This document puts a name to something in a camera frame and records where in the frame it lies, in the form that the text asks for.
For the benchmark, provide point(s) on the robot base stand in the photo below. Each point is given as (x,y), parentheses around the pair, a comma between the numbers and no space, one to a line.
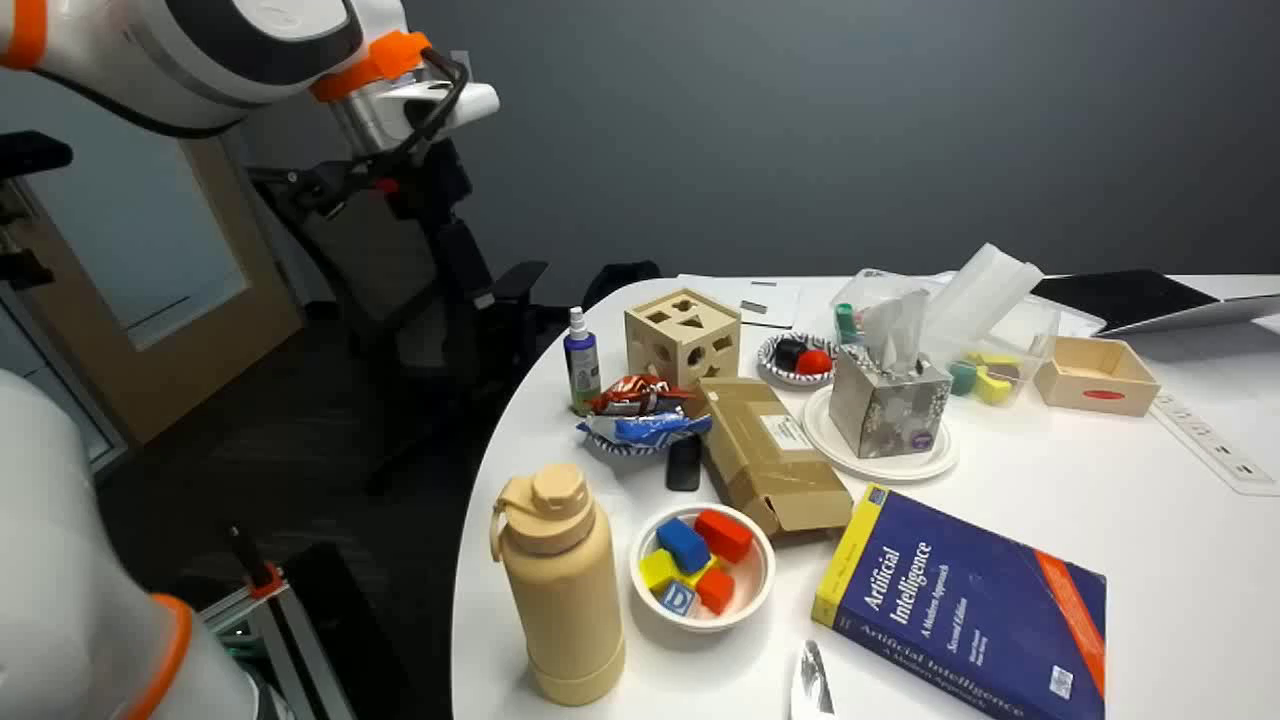
(286,643)

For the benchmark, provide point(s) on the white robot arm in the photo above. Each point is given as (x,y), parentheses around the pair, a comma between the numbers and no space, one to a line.
(78,634)

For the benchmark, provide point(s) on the small plate with toys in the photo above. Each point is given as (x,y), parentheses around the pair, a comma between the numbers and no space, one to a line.
(798,360)

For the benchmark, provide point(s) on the white plate under tissue box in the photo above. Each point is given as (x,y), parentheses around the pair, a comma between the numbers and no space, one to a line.
(893,470)

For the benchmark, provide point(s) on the wooden shape sorter cube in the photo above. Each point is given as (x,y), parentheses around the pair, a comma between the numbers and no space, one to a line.
(680,336)

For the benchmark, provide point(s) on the blue spray bottle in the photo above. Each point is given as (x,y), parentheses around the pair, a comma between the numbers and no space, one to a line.
(582,360)

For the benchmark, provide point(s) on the black phone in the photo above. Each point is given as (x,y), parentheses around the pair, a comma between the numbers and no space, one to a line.
(687,465)

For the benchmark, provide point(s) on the blue toy block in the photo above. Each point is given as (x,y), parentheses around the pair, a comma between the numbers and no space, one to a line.
(687,544)

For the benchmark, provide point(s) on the red toy block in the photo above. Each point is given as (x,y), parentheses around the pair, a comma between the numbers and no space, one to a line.
(723,535)

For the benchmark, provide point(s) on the brown cardboard box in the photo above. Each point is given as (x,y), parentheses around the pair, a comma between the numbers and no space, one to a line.
(766,465)

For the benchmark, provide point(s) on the yellow toy block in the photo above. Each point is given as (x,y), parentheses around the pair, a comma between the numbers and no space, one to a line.
(657,571)

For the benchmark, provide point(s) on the green marker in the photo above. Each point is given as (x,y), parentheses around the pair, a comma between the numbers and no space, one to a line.
(846,325)

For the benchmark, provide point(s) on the white bowl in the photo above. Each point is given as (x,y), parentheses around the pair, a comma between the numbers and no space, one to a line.
(679,603)

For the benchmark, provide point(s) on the tan insulated water bottle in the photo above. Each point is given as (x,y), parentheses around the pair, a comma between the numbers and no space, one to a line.
(553,544)

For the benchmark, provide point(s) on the orange toy block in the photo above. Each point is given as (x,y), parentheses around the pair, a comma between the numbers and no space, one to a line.
(714,588)

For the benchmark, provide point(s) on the clear plastic bag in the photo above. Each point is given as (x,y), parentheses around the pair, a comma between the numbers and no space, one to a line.
(986,288)

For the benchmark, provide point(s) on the yellow tape roll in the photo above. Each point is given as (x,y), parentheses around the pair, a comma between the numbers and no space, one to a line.
(995,381)

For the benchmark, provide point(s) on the clear plastic container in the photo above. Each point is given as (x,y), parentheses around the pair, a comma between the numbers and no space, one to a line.
(1020,336)

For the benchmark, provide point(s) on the small wooden tray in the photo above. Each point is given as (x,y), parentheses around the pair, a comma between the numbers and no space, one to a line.
(1099,377)

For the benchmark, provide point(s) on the blue textbook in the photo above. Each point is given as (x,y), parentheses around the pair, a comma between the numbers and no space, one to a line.
(995,620)

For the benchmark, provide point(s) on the white ruler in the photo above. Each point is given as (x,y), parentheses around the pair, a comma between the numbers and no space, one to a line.
(1243,472)

